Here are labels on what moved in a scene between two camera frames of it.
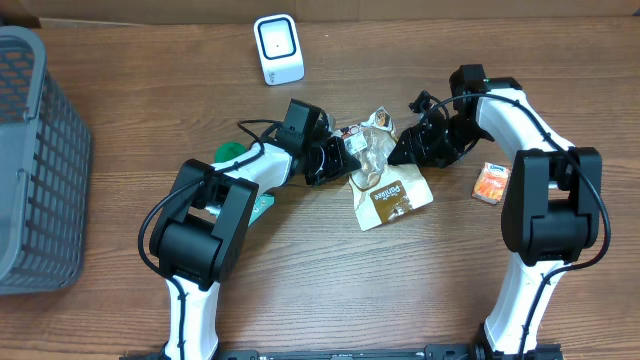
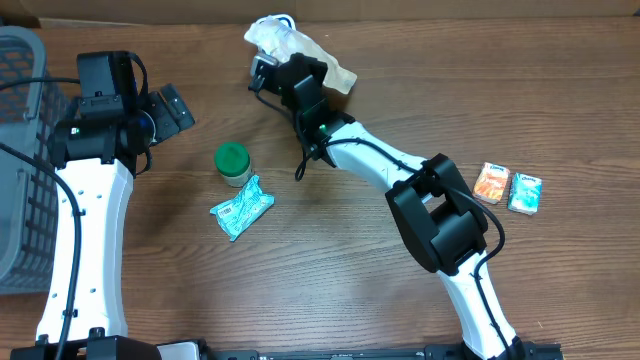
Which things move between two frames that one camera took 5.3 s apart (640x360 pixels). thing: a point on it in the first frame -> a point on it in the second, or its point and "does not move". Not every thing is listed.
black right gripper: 418,141 -> 317,70
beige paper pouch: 383,189 -> 278,38
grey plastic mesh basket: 44,165 does not move
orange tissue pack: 490,182 does not move
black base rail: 432,352 does not move
